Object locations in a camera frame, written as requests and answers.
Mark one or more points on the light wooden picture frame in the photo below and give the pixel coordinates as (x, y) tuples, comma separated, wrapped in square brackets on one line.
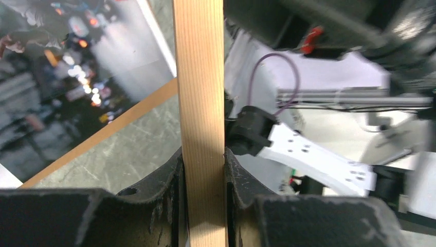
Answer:
[(199, 41)]

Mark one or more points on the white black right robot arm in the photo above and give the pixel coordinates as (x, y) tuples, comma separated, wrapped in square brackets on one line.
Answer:
[(258, 133)]

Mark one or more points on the aluminium rail frame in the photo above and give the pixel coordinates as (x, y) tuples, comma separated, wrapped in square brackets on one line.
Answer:
[(356, 97)]

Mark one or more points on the printed street photo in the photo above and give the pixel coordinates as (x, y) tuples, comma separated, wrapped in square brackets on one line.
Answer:
[(68, 69)]

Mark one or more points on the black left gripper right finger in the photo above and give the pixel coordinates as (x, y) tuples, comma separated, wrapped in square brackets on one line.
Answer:
[(259, 217)]

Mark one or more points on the brown frame backing board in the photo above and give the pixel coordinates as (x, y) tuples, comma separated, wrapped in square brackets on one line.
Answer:
[(157, 98)]

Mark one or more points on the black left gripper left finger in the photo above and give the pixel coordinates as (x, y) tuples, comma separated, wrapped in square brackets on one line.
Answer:
[(147, 213)]

